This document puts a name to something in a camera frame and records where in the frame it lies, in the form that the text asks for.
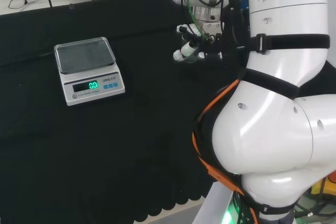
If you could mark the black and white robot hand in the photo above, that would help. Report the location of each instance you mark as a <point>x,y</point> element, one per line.
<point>210,55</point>

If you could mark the clear tape piece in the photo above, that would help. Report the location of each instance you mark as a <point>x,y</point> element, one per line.
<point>71,6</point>

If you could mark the white electronic balance steel pan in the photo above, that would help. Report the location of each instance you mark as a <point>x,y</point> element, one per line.
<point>89,77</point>

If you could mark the black bench cloth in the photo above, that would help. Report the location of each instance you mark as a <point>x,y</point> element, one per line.
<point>105,142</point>

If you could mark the yellow stop button box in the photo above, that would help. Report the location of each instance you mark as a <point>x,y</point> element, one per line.
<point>326,184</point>

